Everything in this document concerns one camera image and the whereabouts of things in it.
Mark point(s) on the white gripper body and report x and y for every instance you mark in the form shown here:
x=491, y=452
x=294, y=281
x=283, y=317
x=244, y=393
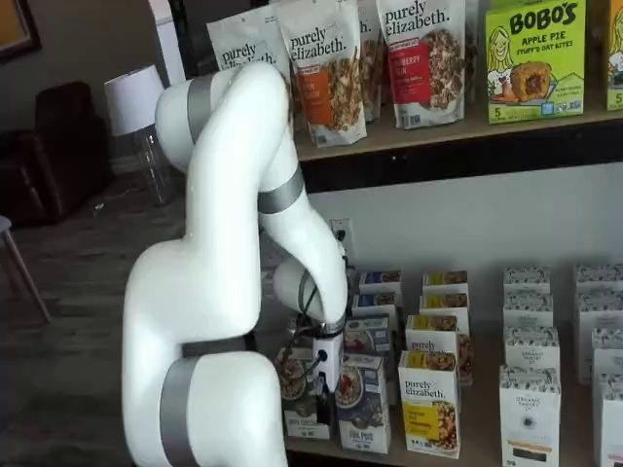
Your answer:
x=328, y=345

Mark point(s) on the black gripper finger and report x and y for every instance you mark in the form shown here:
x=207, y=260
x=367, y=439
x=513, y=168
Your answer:
x=325, y=408

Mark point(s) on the blue flax plus oatmeal box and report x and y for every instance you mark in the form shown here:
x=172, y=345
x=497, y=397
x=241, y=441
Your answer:
x=362, y=418
x=375, y=304
x=367, y=335
x=379, y=281

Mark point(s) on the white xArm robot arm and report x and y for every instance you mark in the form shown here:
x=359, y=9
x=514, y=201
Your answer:
x=219, y=194

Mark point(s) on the green apple cinnamon oatmeal box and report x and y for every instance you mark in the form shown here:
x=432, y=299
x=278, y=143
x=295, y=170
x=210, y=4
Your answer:
x=297, y=413

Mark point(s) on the yellow purely elizabeth box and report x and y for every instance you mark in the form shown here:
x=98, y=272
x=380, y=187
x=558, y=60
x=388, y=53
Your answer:
x=445, y=281
x=428, y=408
x=443, y=304
x=433, y=333

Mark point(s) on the wooden shelf board with boxes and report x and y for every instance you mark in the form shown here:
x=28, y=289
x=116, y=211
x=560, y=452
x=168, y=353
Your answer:
x=487, y=350

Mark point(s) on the white organic pantry box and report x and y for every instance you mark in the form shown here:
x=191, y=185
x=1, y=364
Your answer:
x=613, y=423
x=530, y=348
x=598, y=278
x=527, y=279
x=608, y=350
x=591, y=316
x=528, y=309
x=528, y=418

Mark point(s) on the wooden shelf board with bags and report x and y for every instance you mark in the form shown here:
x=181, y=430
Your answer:
x=438, y=133

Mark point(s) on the green Bobo's apple pie box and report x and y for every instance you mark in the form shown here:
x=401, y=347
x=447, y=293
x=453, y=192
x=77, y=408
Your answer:
x=535, y=63

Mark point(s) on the orange purely elizabeth granola bag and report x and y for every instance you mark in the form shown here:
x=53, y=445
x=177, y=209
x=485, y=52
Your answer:
x=316, y=97

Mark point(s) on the red purely elizabeth granola bag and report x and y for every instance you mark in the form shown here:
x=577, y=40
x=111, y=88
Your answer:
x=409, y=73

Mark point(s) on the stool with wooden leg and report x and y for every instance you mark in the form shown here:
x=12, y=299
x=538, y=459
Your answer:
x=26, y=277

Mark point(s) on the blue purely elizabeth granola bag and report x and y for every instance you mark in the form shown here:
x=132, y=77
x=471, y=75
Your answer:
x=238, y=48

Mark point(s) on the white shade glass lamp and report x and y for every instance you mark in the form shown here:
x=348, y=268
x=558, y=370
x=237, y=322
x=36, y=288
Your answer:
x=126, y=97

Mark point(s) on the dark brown armchair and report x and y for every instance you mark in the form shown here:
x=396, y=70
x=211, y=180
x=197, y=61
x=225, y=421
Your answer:
x=53, y=160

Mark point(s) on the green yellow snack boxes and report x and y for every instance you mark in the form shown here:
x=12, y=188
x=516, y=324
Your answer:
x=615, y=58

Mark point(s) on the white wall outlet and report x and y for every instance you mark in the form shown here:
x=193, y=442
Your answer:
x=346, y=224

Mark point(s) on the black metal shelf frame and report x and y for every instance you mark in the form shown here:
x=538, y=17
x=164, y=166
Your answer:
x=438, y=163

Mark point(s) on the framed wall picture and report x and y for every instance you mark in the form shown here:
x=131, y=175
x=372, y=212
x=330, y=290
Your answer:
x=14, y=29

